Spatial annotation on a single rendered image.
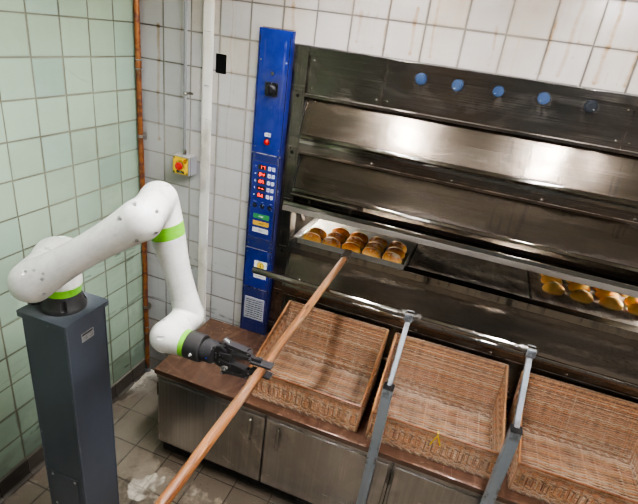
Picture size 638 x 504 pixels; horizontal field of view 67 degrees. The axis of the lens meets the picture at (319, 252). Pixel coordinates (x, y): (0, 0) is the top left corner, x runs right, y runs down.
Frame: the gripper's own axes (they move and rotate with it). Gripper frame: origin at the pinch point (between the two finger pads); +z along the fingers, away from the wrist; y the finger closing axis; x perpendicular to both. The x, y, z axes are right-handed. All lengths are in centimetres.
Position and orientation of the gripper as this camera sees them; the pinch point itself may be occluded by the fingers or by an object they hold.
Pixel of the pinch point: (261, 368)
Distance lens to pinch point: 156.2
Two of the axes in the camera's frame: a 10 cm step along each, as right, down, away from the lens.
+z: 9.4, 2.5, -2.4
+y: -1.3, 9.0, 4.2
